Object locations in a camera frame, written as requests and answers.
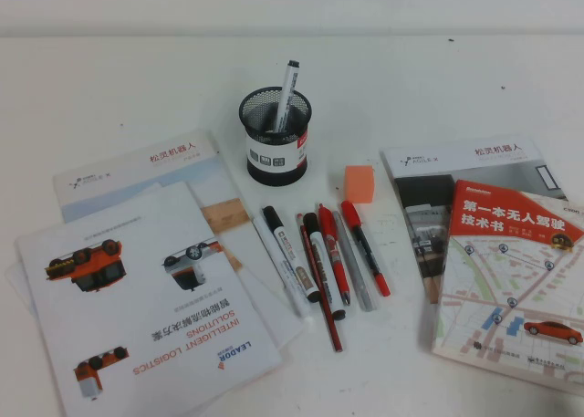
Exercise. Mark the white paper sheet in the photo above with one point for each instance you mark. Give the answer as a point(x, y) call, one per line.
point(18, 280)

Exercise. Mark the long black cap whiteboard marker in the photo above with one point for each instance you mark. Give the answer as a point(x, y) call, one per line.
point(322, 262)

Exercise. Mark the red pencil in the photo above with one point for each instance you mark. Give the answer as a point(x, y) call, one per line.
point(325, 307)

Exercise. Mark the red gel pen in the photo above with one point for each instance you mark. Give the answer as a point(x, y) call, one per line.
point(334, 253)

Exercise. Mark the thin white pen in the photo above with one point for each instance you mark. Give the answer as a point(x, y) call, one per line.
point(279, 266)

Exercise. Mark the red double tip marker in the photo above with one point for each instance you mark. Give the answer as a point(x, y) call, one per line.
point(365, 243)

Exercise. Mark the orange foam block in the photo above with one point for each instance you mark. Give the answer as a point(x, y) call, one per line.
point(359, 184)

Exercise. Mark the AgileX brochure with room photo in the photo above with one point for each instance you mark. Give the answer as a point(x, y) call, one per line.
point(424, 198)

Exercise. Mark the red book with map cover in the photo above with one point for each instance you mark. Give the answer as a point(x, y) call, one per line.
point(497, 275)

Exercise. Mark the white marker with barcode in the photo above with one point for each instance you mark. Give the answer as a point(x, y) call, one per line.
point(288, 84)

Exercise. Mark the grey pen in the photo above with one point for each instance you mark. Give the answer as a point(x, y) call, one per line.
point(358, 275)

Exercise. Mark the Leador logistics brochure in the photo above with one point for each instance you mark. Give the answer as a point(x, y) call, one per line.
point(137, 298)

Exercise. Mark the short black cap whiteboard marker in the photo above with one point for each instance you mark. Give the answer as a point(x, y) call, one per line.
point(288, 248)

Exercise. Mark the AgileX brochure with wood photo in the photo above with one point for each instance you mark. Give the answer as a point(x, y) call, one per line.
point(182, 170)

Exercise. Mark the black mesh pen holder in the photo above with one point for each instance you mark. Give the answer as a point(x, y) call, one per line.
point(274, 161)

